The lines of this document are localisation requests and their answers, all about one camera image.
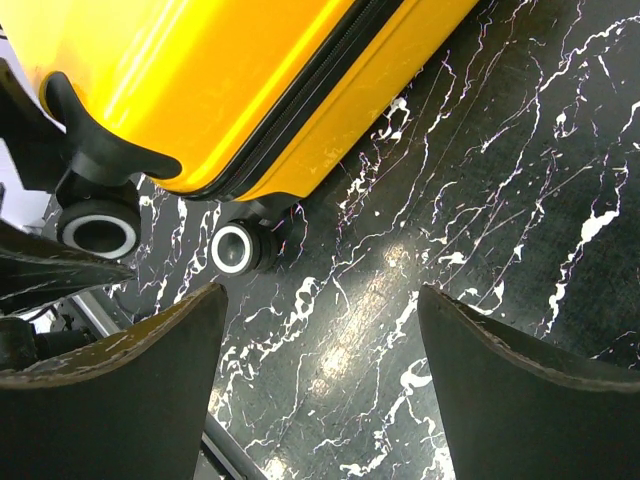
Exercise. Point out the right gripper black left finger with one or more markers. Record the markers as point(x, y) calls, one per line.
point(129, 406)

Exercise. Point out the aluminium frame rail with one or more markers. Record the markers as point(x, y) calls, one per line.
point(101, 321)

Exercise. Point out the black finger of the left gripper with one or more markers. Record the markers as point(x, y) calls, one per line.
point(37, 271)

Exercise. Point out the black marble pattern mat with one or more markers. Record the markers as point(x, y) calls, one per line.
point(505, 174)

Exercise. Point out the yellow Pikachu suitcase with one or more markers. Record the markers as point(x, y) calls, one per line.
point(247, 103)

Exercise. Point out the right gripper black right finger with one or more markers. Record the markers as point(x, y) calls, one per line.
point(515, 407)

